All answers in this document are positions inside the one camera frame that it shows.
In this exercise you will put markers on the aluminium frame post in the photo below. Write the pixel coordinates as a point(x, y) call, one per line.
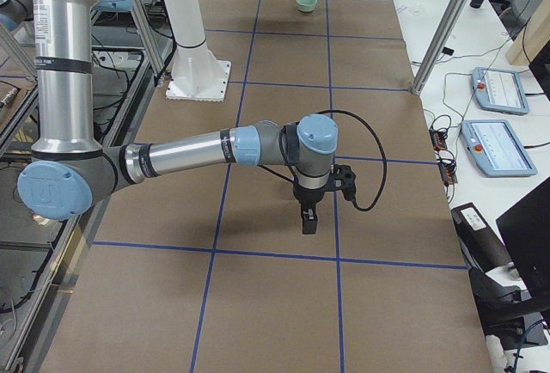
point(444, 29)

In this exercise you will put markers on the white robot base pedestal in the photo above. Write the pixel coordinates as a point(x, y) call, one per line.
point(196, 73)

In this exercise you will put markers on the teach pendant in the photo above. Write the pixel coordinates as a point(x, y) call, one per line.
point(499, 91)
point(496, 149)

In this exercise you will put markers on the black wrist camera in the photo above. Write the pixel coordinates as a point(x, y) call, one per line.
point(342, 178)

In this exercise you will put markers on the upper teach pendant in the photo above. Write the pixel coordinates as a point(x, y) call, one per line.
point(499, 91)

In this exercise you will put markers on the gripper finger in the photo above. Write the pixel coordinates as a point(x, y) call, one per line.
point(309, 224)

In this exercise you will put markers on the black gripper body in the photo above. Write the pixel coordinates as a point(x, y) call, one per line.
point(308, 197)

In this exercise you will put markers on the mint green ceramic bowl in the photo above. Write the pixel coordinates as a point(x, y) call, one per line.
point(306, 6)

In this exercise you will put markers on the lower teach pendant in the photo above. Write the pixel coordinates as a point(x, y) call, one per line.
point(496, 149)

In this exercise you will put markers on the blue tape line lengthwise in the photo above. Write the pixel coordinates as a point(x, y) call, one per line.
point(213, 250)

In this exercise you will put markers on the black computer monitor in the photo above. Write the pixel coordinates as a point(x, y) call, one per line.
point(525, 232)

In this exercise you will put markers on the blue tape line near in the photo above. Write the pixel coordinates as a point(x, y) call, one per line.
point(335, 213)

